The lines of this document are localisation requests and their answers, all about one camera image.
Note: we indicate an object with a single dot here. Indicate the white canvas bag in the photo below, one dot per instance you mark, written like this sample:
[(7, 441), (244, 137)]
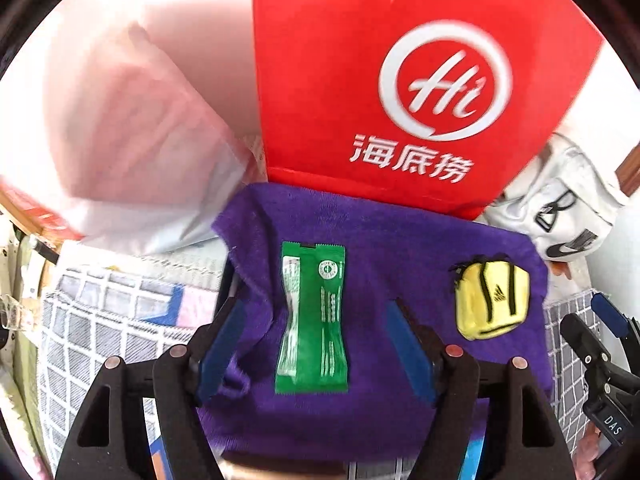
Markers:
[(565, 185)]

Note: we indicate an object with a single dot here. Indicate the green packet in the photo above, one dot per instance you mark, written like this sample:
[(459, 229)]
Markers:
[(325, 320)]

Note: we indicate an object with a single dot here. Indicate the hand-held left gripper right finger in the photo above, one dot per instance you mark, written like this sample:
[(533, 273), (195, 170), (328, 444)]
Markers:
[(407, 350)]

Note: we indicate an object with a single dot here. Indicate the clear plastic piece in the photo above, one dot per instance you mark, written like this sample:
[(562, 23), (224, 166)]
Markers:
[(12, 312)]

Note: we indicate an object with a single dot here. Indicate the blue book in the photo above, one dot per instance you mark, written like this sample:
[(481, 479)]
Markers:
[(472, 455)]

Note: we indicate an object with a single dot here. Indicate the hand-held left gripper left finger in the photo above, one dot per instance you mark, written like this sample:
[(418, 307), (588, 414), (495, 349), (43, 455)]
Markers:
[(222, 350)]

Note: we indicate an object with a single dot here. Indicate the wooden door frame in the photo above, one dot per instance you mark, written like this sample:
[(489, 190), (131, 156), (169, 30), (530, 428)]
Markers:
[(631, 167)]

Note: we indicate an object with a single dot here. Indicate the red paper bag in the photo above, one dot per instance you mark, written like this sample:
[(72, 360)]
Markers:
[(325, 60)]

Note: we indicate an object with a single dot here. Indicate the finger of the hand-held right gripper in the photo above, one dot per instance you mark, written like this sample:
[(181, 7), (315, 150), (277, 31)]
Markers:
[(607, 315), (592, 360)]

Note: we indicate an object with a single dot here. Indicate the grey checked blanket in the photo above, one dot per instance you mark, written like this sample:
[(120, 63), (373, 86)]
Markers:
[(100, 340)]

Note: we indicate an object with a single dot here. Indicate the person's right hand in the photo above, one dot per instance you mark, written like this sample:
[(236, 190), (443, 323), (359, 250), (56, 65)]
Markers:
[(589, 452)]

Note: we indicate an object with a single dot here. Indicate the purple towel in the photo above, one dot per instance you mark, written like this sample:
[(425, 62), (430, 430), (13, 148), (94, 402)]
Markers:
[(380, 260)]

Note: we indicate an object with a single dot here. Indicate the white plastic bag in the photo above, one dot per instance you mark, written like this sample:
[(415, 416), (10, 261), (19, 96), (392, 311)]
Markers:
[(125, 135)]

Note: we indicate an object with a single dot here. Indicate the yellow mini bag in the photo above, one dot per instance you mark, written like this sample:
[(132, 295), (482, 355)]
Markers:
[(475, 310)]

